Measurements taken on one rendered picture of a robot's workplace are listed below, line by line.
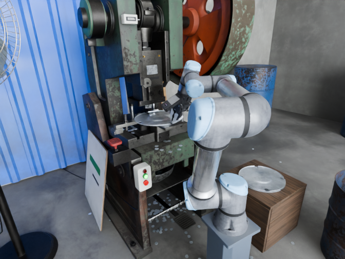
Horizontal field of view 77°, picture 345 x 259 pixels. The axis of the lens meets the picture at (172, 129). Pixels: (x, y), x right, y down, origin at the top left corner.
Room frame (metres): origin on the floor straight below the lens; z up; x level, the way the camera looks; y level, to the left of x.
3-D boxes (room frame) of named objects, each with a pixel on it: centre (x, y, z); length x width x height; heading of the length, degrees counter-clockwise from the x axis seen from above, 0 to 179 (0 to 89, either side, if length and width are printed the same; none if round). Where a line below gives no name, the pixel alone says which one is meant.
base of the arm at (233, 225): (0.75, -0.25, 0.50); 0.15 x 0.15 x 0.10
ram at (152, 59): (1.34, 0.13, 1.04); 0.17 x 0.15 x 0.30; 36
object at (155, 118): (1.27, 0.08, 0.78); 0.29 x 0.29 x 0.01
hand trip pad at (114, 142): (0.99, 0.29, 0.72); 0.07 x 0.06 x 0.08; 36
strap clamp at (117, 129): (1.28, 0.30, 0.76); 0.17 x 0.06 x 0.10; 126
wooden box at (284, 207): (1.22, -0.58, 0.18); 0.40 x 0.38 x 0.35; 32
